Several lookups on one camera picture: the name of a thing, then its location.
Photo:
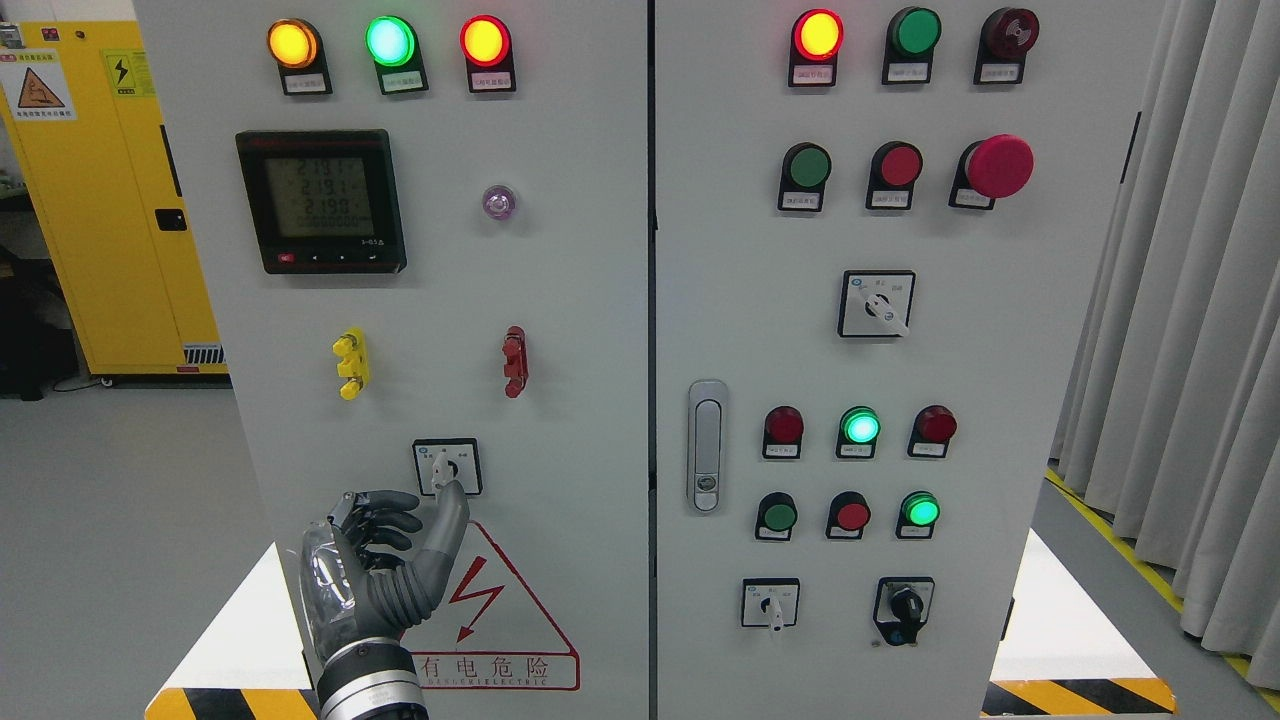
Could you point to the grey robotic humanoid hand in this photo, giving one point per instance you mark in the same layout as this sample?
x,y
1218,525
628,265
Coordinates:
x,y
372,570

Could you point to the white rotary switch door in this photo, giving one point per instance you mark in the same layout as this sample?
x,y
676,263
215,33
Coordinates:
x,y
438,461

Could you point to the silver black robot forearm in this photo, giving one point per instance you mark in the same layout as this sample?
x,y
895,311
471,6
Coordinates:
x,y
371,679

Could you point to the red electric hazard warning sticker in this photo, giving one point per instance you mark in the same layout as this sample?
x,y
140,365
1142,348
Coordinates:
x,y
490,631

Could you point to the yellow terminal connector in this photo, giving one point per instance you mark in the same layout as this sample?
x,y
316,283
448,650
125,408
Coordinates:
x,y
353,366

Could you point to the red terminal connector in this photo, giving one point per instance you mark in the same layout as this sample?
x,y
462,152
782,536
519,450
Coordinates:
x,y
516,361

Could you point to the black digital power meter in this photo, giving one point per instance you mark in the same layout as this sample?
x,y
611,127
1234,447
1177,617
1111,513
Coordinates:
x,y
323,202

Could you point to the small clear purple lamp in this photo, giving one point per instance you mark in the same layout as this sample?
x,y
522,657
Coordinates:
x,y
500,202

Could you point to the dark red indicator middle left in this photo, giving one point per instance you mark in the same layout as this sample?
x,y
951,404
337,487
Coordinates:
x,y
782,434

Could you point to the dark red indicator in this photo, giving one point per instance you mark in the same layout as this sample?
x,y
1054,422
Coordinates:
x,y
931,433
782,434

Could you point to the grey electrical control cabinet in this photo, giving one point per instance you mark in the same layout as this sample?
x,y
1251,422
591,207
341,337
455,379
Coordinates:
x,y
644,142

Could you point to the red push button lower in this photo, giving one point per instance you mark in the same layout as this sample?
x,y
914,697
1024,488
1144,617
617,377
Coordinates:
x,y
848,516

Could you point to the red push button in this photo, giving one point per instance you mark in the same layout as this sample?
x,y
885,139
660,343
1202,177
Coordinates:
x,y
894,168
848,516

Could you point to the green lit indicator middle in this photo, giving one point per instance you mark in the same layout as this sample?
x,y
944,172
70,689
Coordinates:
x,y
858,433

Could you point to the amber indicator light top left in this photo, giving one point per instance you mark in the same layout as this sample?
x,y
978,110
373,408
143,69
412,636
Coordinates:
x,y
298,51

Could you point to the green indicator light top left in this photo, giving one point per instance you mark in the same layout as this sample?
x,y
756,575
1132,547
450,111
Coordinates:
x,y
396,54

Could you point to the yellow safety storage cabinet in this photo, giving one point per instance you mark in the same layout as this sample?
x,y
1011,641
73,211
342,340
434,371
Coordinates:
x,y
81,103

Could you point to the red indicator light top left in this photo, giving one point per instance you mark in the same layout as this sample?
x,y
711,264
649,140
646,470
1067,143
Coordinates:
x,y
489,56

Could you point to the green lit push button lower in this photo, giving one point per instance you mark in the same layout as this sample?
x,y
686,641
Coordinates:
x,y
918,514

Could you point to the dark red indicator middle right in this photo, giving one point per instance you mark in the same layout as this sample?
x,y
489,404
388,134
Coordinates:
x,y
931,433

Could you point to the green push button upper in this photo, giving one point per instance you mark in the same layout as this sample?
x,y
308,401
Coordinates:
x,y
805,169

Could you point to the red push button upper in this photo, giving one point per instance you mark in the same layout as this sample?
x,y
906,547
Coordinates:
x,y
894,168

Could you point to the red lit indicator right door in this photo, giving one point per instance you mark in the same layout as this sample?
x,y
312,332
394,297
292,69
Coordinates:
x,y
816,40

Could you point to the red emergency stop mushroom button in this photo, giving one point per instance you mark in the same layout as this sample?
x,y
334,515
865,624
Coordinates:
x,y
994,168

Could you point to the green unlit indicator top right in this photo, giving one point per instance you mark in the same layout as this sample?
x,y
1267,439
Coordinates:
x,y
911,37

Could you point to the grey curtain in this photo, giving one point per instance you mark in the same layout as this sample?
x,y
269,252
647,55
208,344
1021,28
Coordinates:
x,y
1170,423

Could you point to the dark red buzzer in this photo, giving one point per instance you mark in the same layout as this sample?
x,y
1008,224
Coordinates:
x,y
1005,40

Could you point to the silver cabinet door handle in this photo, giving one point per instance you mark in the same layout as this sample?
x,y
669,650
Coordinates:
x,y
705,423

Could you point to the white rotary switch lower right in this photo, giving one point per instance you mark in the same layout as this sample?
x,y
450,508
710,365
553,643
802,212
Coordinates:
x,y
769,602

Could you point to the white rotary switch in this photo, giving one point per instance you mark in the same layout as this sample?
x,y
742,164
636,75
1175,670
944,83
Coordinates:
x,y
875,304
769,602

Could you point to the black selector knob switch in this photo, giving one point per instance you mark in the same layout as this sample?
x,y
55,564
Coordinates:
x,y
902,608

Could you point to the white rotary switch upper right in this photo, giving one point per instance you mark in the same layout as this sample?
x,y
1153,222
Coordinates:
x,y
875,304

